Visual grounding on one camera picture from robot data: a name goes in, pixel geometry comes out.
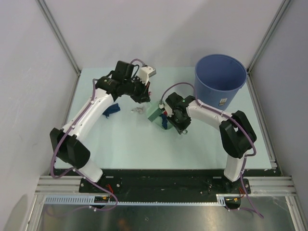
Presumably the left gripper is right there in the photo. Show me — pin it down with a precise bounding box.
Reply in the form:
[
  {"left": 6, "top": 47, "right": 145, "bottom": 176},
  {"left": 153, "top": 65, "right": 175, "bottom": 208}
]
[{"left": 123, "top": 76, "right": 150, "bottom": 104}]

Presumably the blue and red scrap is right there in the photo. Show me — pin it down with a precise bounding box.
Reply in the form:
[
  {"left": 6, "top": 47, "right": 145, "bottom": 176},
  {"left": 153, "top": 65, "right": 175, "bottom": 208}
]
[{"left": 159, "top": 111, "right": 169, "bottom": 130}]

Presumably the green dustpan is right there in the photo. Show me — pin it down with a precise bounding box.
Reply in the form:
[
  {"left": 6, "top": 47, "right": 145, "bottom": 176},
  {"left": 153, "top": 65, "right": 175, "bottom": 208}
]
[{"left": 153, "top": 113, "right": 188, "bottom": 135}]

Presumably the green hand brush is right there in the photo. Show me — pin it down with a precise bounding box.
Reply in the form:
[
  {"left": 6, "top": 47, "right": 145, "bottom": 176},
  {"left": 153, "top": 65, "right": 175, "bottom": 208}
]
[{"left": 147, "top": 101, "right": 164, "bottom": 122}]

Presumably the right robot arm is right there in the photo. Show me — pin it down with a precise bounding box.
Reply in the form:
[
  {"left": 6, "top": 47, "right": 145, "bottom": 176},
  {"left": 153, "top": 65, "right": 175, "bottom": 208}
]
[{"left": 160, "top": 92, "right": 257, "bottom": 193}]

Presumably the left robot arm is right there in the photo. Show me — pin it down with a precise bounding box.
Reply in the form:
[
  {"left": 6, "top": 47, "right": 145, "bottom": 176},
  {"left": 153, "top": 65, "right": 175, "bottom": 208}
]
[{"left": 50, "top": 61, "right": 156, "bottom": 193}]

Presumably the dark blue paper scrap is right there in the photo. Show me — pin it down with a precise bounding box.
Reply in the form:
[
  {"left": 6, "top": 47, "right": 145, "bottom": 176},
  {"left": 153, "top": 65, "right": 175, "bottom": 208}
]
[{"left": 102, "top": 103, "right": 120, "bottom": 118}]

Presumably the silver foil paper scrap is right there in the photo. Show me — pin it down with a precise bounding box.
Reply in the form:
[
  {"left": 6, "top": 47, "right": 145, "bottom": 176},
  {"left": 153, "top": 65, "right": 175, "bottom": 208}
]
[{"left": 131, "top": 107, "right": 144, "bottom": 114}]

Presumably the blue plastic bucket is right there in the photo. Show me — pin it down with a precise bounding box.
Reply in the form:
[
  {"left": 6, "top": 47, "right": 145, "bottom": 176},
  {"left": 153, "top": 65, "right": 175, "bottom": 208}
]
[{"left": 194, "top": 54, "right": 247, "bottom": 111}]

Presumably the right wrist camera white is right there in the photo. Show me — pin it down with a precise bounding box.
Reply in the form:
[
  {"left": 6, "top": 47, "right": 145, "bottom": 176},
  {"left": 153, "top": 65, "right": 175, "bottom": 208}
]
[{"left": 158, "top": 103, "right": 173, "bottom": 117}]

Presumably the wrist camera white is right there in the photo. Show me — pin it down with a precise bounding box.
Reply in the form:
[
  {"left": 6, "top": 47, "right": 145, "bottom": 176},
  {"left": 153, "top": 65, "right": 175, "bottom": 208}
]
[
  {"left": 138, "top": 66, "right": 156, "bottom": 84},
  {"left": 158, "top": 103, "right": 173, "bottom": 117}
]

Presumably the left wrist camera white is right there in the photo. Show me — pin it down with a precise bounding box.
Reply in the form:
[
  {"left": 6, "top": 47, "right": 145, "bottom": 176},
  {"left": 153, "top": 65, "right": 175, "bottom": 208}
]
[{"left": 138, "top": 66, "right": 156, "bottom": 84}]

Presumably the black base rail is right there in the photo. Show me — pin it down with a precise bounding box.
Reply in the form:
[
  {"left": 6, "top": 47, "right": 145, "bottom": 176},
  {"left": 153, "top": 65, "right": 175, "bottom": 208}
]
[{"left": 55, "top": 169, "right": 282, "bottom": 202}]

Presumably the grey cable duct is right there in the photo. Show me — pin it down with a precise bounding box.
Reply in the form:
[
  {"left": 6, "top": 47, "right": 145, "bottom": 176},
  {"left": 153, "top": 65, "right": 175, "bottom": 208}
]
[{"left": 44, "top": 194, "right": 240, "bottom": 206}]

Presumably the left aluminium frame post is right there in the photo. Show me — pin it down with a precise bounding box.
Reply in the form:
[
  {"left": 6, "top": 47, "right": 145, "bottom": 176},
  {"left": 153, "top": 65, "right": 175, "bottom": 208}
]
[{"left": 35, "top": 0, "right": 81, "bottom": 77}]

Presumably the aluminium frame post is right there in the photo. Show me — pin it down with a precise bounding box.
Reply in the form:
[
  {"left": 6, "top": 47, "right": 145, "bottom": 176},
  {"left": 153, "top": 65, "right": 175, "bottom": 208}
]
[
  {"left": 35, "top": 0, "right": 81, "bottom": 77},
  {"left": 246, "top": 0, "right": 293, "bottom": 74}
]

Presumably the right aluminium frame post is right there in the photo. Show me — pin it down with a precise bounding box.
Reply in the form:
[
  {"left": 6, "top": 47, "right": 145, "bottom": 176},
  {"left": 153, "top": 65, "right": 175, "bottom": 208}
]
[{"left": 246, "top": 0, "right": 293, "bottom": 74}]

